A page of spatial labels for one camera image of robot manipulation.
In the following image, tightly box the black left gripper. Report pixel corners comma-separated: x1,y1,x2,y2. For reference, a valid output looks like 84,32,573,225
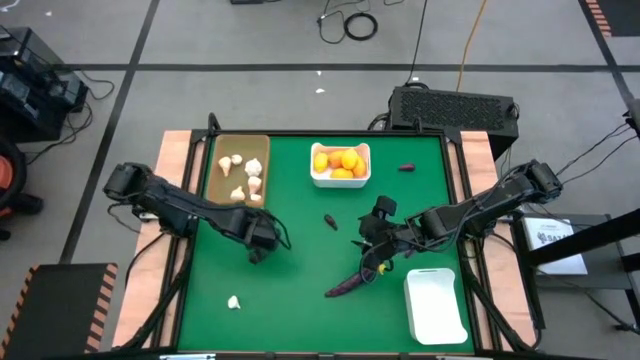
230,209,279,266

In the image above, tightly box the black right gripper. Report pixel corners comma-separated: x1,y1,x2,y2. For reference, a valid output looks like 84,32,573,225
351,214,419,280

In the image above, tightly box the long purple eggplant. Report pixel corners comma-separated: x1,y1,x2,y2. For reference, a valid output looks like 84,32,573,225
323,268,377,299

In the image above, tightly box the green table mat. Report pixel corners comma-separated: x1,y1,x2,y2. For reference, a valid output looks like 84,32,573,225
177,134,476,354

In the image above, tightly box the small white plastic basket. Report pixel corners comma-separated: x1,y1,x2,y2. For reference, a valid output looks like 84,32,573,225
309,141,373,190

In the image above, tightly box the large white plastic basket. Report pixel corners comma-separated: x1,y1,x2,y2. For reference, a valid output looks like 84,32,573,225
402,267,470,347

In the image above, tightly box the tan translucent plastic basket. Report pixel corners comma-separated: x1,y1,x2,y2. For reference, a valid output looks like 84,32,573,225
205,133,272,208

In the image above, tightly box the black computer tower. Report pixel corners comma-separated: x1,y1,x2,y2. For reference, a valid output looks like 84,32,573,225
388,85,520,161

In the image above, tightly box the white paper with logo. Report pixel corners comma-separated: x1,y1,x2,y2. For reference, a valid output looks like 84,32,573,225
521,216,590,277

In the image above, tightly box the black mat with orange stripes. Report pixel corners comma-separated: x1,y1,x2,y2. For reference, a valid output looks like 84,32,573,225
583,0,640,39
0,262,120,360

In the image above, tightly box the black side stand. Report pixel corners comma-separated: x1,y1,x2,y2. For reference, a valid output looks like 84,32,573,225
508,207,640,337

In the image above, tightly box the orange and black machine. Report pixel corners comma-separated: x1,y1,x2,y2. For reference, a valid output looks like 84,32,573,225
0,135,45,242

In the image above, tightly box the black equipment stack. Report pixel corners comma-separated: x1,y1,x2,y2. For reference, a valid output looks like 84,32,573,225
0,24,91,144

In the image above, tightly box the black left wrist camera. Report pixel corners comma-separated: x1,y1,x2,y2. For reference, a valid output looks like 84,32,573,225
249,227,279,251

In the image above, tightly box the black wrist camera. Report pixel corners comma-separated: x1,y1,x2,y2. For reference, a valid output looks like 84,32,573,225
373,195,399,220
249,227,279,251

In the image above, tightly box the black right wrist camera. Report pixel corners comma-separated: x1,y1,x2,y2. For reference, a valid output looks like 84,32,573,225
373,195,399,220

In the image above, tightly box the black coiled floor cable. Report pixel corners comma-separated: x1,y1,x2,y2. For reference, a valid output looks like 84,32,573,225
343,11,380,42

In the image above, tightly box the yellow cable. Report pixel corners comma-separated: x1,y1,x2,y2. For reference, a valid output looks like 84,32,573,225
455,0,489,93

